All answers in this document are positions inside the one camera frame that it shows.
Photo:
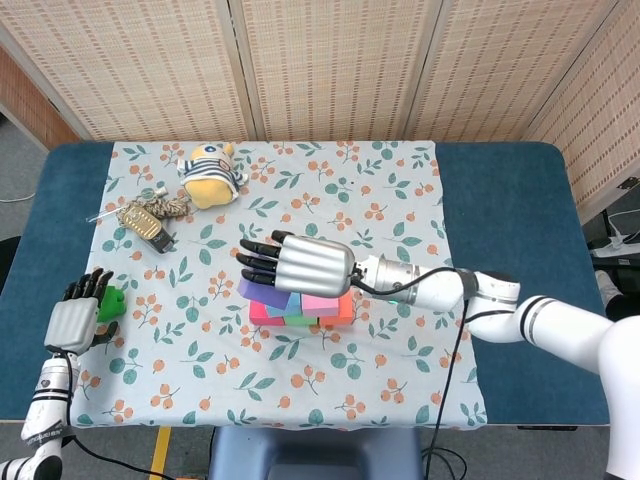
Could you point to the small white cap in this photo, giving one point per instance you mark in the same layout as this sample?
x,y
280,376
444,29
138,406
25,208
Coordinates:
x,y
161,191

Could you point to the blue foam cube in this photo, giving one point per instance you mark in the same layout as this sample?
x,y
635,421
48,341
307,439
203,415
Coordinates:
x,y
295,306

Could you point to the woven folding screen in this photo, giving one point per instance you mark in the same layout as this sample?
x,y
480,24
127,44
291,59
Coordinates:
x,y
325,65

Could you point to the green toy building block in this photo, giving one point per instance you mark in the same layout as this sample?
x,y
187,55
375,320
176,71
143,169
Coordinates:
x,y
112,302

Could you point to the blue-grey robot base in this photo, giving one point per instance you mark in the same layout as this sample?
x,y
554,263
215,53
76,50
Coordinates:
x,y
315,455

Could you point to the yellow striped plush toy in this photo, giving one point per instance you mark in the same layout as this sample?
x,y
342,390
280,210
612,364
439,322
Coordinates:
x,y
210,180

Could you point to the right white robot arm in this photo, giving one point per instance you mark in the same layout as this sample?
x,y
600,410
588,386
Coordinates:
x,y
550,325

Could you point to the purple foam cube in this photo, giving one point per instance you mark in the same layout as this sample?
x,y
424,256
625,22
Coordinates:
x,y
265,299

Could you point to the green foam cube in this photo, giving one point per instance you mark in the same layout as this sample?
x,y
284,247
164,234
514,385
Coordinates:
x,y
300,322

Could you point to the pink foam cube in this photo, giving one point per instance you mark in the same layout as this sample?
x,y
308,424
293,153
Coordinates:
x,y
320,305

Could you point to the red foam cube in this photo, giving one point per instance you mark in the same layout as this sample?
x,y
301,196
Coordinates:
x,y
257,315

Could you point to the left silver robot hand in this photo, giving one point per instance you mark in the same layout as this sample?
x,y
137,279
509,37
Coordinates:
x,y
72,325

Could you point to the orange foam cube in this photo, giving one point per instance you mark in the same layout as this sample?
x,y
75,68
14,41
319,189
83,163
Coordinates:
x,y
345,310

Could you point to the white shoe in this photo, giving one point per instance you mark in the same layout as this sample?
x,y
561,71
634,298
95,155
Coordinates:
x,y
606,287

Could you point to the floral print tablecloth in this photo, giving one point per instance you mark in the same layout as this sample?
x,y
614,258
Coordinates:
x,y
200,360

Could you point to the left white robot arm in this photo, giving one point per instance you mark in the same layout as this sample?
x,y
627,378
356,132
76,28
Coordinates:
x,y
47,400

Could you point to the green tin can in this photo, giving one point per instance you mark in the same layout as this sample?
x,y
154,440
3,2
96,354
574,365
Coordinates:
x,y
145,227

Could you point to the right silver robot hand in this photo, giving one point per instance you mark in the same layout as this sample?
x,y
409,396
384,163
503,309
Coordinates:
x,y
312,265

